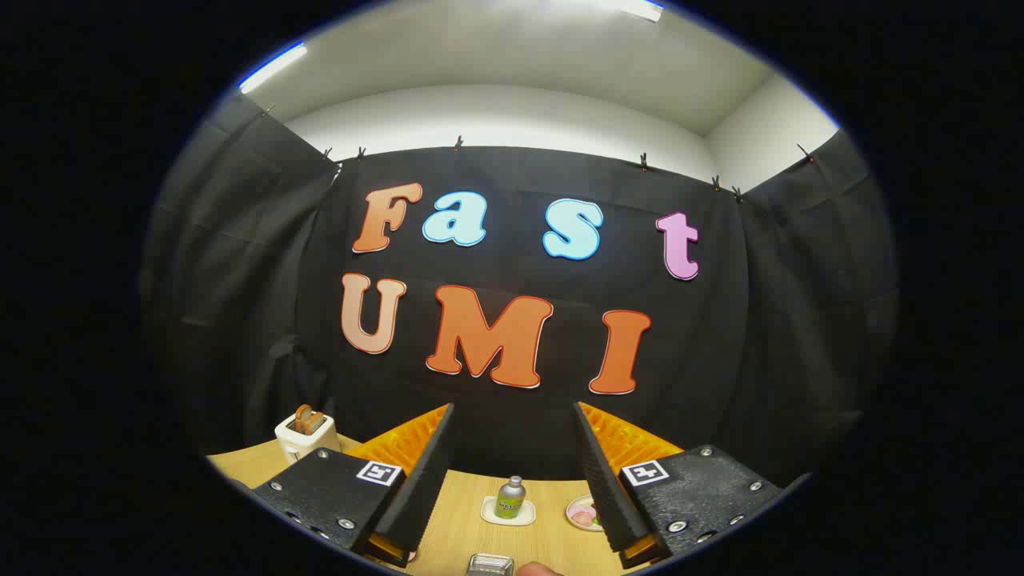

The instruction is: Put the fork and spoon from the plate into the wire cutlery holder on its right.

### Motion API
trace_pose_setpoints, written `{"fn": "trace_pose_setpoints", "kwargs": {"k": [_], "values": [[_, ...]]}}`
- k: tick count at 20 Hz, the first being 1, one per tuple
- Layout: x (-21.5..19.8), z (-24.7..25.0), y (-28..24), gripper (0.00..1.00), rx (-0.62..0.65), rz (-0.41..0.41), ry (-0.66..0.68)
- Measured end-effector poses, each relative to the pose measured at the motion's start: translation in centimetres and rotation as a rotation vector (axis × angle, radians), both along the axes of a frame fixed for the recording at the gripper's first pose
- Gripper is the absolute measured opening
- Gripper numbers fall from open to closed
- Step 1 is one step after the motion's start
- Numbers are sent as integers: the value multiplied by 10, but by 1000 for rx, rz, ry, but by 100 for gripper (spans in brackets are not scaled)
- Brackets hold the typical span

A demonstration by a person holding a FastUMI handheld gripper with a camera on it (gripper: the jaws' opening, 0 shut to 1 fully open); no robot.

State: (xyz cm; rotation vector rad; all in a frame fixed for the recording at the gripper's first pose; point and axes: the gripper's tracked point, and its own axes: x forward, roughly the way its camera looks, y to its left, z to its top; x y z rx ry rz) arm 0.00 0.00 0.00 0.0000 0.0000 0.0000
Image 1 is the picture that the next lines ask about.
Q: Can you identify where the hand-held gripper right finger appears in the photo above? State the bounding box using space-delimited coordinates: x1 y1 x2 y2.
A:
571 402 810 570

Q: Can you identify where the white square coaster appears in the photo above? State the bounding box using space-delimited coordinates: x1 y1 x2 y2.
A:
480 495 538 527

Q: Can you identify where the white oval dish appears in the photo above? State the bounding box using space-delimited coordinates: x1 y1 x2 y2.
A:
565 495 606 534

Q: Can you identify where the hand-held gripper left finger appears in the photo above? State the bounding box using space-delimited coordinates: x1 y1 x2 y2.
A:
252 402 457 569

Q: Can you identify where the row of small cloth clips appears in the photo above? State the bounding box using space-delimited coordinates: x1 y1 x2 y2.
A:
260 102 817 202

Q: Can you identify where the white toaster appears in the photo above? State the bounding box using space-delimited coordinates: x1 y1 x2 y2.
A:
274 404 342 466

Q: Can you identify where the long ceiling light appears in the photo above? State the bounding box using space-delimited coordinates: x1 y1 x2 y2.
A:
614 0 666 23

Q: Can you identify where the green soda bottle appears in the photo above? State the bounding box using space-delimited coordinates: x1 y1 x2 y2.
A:
495 475 527 521

